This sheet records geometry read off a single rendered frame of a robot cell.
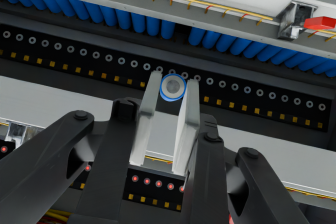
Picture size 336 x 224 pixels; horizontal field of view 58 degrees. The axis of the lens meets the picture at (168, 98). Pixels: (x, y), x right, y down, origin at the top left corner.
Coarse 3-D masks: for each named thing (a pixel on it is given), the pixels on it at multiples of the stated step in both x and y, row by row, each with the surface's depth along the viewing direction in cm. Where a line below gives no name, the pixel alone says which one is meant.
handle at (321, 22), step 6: (306, 18) 28; (312, 18) 26; (318, 18) 25; (324, 18) 25; (330, 18) 25; (294, 24) 31; (300, 24) 29; (306, 24) 27; (312, 24) 26; (318, 24) 25; (324, 24) 25; (330, 24) 25; (294, 30) 31; (294, 36) 31
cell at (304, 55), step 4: (300, 52) 39; (292, 56) 41; (296, 56) 40; (300, 56) 40; (304, 56) 39; (308, 56) 39; (312, 56) 39; (288, 60) 43; (292, 60) 42; (296, 60) 41; (300, 60) 40; (304, 60) 40; (288, 64) 43; (292, 64) 43; (296, 64) 42
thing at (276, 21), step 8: (176, 0) 35; (184, 0) 34; (200, 0) 34; (208, 8) 35; (216, 8) 34; (224, 8) 34; (240, 16) 35; (248, 16) 35; (256, 16) 34; (312, 32) 35; (320, 32) 35
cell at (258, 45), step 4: (252, 40) 40; (248, 44) 42; (252, 44) 40; (256, 44) 39; (260, 44) 38; (264, 44) 38; (244, 48) 44; (248, 48) 42; (252, 48) 41; (256, 48) 40; (260, 48) 40; (244, 52) 43; (248, 52) 42; (252, 52) 42; (256, 52) 41; (248, 56) 43; (252, 56) 43
